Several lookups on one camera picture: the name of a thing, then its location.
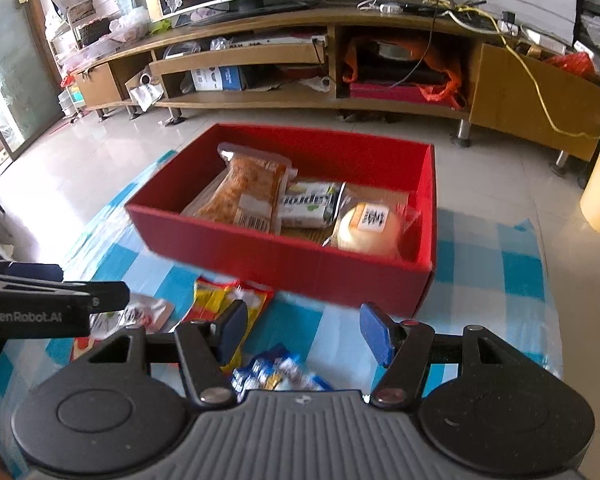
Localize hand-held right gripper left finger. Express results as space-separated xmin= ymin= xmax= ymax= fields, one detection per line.
xmin=80 ymin=300 xmax=249 ymax=407

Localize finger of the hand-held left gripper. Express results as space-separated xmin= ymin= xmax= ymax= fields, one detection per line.
xmin=55 ymin=281 xmax=131 ymax=315

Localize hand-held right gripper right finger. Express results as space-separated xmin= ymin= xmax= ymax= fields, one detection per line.
xmin=359 ymin=301 xmax=531 ymax=408

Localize white packet with red print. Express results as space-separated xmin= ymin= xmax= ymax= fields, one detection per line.
xmin=87 ymin=292 xmax=177 ymax=338

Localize yellow red snack packet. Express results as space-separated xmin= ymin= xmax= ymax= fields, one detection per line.
xmin=182 ymin=276 xmax=276 ymax=373

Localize blue snack packet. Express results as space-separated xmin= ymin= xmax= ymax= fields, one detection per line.
xmin=230 ymin=342 xmax=333 ymax=403

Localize red cardboard box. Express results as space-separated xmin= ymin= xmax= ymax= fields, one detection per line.
xmin=124 ymin=122 xmax=437 ymax=318

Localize round bread packet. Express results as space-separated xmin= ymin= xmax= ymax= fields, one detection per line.
xmin=322 ymin=192 xmax=423 ymax=261

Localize yellow chips packet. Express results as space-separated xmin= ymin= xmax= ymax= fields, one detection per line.
xmin=280 ymin=226 xmax=333 ymax=246

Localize large clear bread packet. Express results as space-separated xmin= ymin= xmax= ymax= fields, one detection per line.
xmin=180 ymin=142 xmax=298 ymax=236

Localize white green wafer packet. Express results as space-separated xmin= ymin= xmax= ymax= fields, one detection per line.
xmin=277 ymin=180 xmax=348 ymax=231

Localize blue white checkered mat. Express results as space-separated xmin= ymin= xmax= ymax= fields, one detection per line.
xmin=0 ymin=150 xmax=566 ymax=480

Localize white trolley shelf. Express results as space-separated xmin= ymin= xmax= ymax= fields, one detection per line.
xmin=45 ymin=0 xmax=112 ymax=122

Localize white paper bag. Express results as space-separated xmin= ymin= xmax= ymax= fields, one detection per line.
xmin=125 ymin=70 xmax=166 ymax=117

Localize white blue carton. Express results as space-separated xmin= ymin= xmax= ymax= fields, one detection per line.
xmin=190 ymin=66 xmax=246 ymax=92

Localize flat red box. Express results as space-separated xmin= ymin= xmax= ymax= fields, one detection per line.
xmin=350 ymin=81 xmax=463 ymax=109

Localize glass sliding door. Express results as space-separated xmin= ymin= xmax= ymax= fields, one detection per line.
xmin=0 ymin=0 xmax=66 ymax=161

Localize orange plastic bag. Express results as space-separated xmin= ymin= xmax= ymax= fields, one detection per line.
xmin=342 ymin=37 xmax=466 ymax=106

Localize white plastic bags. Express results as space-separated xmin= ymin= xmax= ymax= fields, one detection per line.
xmin=109 ymin=7 xmax=152 ymax=42

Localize wooden tv stand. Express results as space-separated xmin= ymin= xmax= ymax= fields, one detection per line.
xmin=67 ymin=2 xmax=600 ymax=163

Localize white set-top box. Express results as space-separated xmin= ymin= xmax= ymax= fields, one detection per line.
xmin=212 ymin=35 xmax=327 ymax=50

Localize red plastic bag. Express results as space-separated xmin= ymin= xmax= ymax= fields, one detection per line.
xmin=550 ymin=52 xmax=600 ymax=79

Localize white flat device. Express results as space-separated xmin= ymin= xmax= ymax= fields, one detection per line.
xmin=522 ymin=27 xmax=569 ymax=54

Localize yellow cable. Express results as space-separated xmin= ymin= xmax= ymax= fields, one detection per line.
xmin=430 ymin=0 xmax=600 ymax=140

